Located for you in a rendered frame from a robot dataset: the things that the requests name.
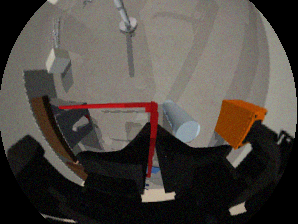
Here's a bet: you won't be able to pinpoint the red glasses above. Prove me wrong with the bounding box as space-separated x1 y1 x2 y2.
59 101 158 177

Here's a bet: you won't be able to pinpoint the grey rectangular panel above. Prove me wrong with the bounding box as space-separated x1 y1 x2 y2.
23 69 85 183

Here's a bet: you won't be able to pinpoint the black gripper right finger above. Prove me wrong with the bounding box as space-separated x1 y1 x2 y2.
156 123 233 193

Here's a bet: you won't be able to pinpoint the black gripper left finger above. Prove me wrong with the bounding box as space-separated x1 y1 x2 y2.
76 121 150 194

